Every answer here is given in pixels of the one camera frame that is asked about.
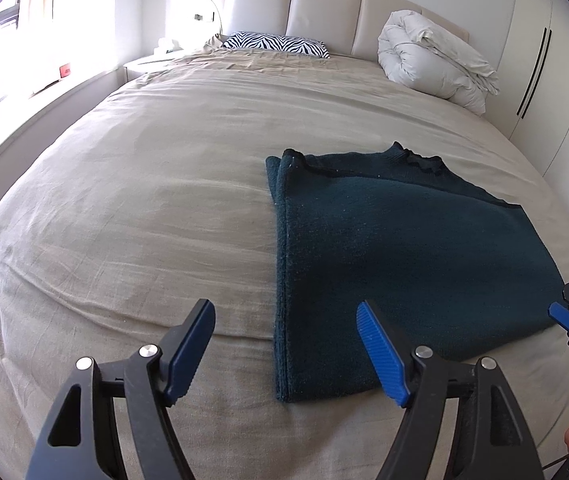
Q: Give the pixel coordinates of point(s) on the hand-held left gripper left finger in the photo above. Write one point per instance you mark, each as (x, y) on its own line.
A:
(187, 355)

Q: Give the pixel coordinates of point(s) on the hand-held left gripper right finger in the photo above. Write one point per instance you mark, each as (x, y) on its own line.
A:
(382, 352)

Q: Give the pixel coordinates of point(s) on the dark green knit sweater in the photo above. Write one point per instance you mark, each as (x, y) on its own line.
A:
(389, 260)

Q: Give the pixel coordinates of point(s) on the bed with beige sheet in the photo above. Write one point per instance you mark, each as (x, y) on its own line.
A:
(164, 185)

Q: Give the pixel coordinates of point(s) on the white wardrobe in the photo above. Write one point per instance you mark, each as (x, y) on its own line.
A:
(559, 85)

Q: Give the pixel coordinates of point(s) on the rolled white duvet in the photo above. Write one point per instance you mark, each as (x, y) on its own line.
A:
(429, 60)

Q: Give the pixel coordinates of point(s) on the white nightstand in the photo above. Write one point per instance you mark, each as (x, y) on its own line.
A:
(142, 66)

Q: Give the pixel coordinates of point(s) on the white tissue box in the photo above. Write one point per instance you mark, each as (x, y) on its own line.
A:
(164, 47)

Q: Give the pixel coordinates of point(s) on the small red box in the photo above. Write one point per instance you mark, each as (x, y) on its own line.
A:
(65, 69)

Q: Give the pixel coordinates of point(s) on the zebra print pillow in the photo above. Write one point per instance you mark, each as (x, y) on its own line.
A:
(274, 44)

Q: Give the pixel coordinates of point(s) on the beige padded headboard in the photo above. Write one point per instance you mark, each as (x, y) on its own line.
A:
(324, 10)

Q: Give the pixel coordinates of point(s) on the wall switch panel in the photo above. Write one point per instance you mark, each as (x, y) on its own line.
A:
(203, 17)

